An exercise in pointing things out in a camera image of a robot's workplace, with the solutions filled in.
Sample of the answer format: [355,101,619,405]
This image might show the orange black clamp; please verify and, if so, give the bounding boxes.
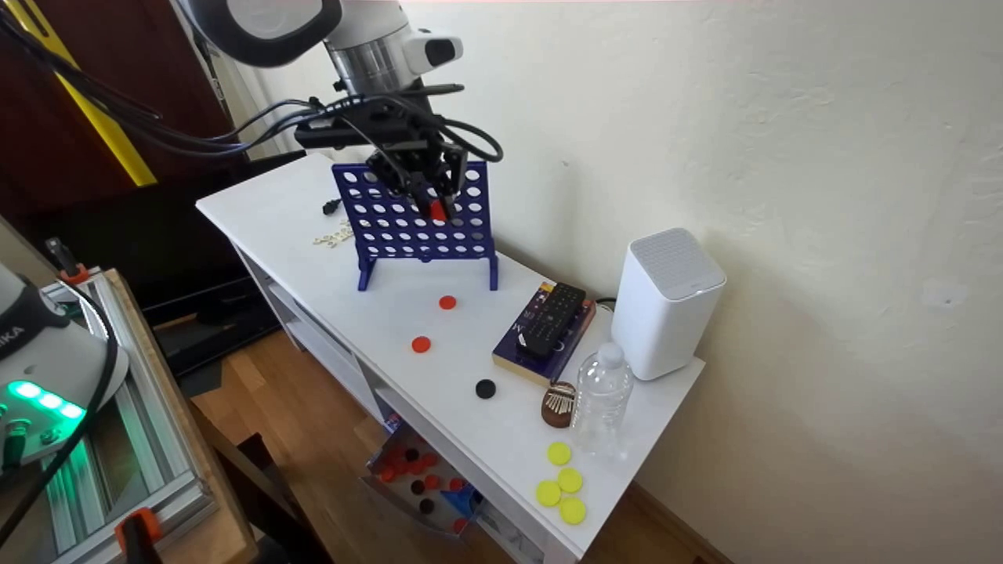
[42,235,97,292]
[109,504,170,561]

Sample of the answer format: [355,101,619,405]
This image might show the small brown cup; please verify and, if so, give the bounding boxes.
[539,378,580,433]

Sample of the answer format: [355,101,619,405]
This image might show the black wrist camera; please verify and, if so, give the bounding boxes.
[294,109,378,150]

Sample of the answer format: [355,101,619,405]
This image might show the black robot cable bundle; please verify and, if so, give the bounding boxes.
[0,3,507,168]

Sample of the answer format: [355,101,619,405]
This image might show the box of game discs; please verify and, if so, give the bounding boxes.
[365,420,489,543]

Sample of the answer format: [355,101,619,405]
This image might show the dark brown cabinet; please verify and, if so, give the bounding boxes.
[0,0,254,228]

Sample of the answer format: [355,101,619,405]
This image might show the grey device green light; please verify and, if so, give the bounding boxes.
[0,260,136,474]

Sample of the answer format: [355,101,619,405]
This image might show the yellow strap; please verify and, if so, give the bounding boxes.
[9,0,164,191]

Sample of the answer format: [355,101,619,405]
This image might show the black remote control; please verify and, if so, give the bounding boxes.
[513,279,590,359]

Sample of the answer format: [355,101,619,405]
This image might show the clear plastic bottle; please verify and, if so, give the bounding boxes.
[570,343,637,463]

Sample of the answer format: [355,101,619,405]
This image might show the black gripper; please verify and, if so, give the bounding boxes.
[359,98,473,212]

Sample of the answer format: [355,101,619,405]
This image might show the white rounded box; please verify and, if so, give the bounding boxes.
[609,227,730,385]

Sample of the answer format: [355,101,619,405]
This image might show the aluminium frame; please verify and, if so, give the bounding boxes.
[28,264,228,564]

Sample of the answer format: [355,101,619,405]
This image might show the dark blue book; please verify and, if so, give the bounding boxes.
[489,279,598,389]

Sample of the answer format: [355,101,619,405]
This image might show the blue connect four grid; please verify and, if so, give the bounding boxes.
[330,155,502,294]

